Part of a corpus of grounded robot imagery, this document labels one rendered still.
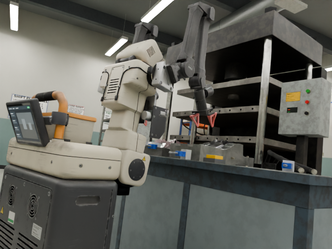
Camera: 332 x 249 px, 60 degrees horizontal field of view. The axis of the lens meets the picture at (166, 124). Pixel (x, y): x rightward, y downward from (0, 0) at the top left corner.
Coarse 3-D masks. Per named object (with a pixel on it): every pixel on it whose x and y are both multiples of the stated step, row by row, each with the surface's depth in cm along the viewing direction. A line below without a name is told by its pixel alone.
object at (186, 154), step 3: (183, 150) 159; (186, 150) 157; (189, 150) 158; (171, 153) 154; (174, 153) 155; (177, 153) 156; (180, 153) 155; (183, 153) 156; (186, 153) 157; (189, 153) 158; (180, 156) 157; (183, 156) 156; (186, 156) 156; (189, 156) 158; (186, 159) 156; (189, 159) 157
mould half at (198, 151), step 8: (184, 144) 168; (200, 144) 158; (216, 144) 185; (232, 144) 177; (240, 144) 179; (192, 152) 161; (200, 152) 157; (208, 152) 161; (216, 152) 165; (224, 152) 169; (232, 152) 174; (240, 152) 179; (200, 160) 157; (232, 160) 174; (240, 160) 178; (248, 160) 184
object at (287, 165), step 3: (285, 162) 143; (288, 162) 143; (291, 162) 142; (282, 165) 140; (285, 165) 134; (288, 165) 139; (291, 165) 139; (282, 168) 144; (285, 168) 143; (288, 168) 139; (291, 168) 140; (291, 171) 141
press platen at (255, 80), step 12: (216, 84) 271; (228, 84) 260; (240, 84) 249; (252, 84) 244; (276, 84) 238; (192, 96) 316; (216, 96) 303; (240, 96) 290; (252, 96) 284; (276, 96) 273
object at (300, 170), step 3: (273, 153) 189; (273, 156) 188; (276, 156) 184; (279, 156) 181; (279, 159) 179; (282, 159) 175; (285, 159) 173; (282, 162) 175; (294, 165) 161; (294, 168) 160; (297, 168) 156; (300, 168) 154; (300, 171) 155; (303, 171) 155
